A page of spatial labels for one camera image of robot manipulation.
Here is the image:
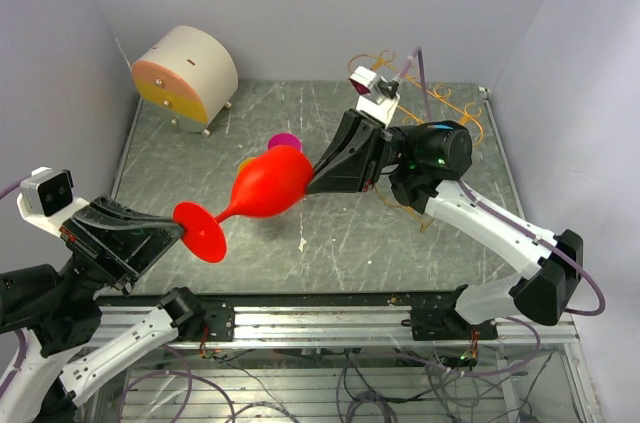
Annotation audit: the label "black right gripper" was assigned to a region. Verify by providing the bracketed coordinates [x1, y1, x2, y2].
[300, 108, 422, 194]

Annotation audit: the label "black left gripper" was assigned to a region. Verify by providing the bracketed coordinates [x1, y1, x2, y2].
[60, 189, 189, 303]

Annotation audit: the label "pink wine glass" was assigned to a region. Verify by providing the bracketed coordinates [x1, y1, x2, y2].
[267, 132, 302, 151]

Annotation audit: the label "red wine glass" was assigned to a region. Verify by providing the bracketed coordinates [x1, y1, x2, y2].
[173, 145, 313, 263]

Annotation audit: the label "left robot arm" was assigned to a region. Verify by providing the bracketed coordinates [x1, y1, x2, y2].
[1, 193, 204, 422]

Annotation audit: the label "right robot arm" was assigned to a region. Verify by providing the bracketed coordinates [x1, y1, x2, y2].
[307, 109, 583, 339]

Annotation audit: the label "round beige drawer cabinet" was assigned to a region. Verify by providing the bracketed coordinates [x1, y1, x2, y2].
[131, 25, 239, 136]

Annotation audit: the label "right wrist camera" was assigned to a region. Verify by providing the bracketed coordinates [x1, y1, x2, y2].
[348, 66, 400, 127]

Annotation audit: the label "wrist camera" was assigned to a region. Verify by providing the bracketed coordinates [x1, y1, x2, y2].
[17, 167, 89, 237]
[348, 66, 400, 127]

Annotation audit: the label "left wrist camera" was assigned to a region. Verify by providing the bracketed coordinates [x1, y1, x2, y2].
[17, 167, 89, 237]

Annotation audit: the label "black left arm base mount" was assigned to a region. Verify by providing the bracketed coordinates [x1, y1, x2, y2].
[202, 306, 236, 342]

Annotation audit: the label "gold wire wine glass rack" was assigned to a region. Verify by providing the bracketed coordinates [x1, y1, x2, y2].
[347, 49, 485, 234]

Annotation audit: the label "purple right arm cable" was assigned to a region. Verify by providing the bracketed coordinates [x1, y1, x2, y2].
[394, 46, 606, 317]

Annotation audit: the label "aluminium frame rail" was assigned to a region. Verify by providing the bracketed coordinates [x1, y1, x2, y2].
[89, 303, 576, 349]

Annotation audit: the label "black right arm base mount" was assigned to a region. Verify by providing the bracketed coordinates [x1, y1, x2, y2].
[401, 284, 498, 342]

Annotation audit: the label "loose cables under frame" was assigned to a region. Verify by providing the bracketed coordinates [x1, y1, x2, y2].
[114, 342, 551, 423]

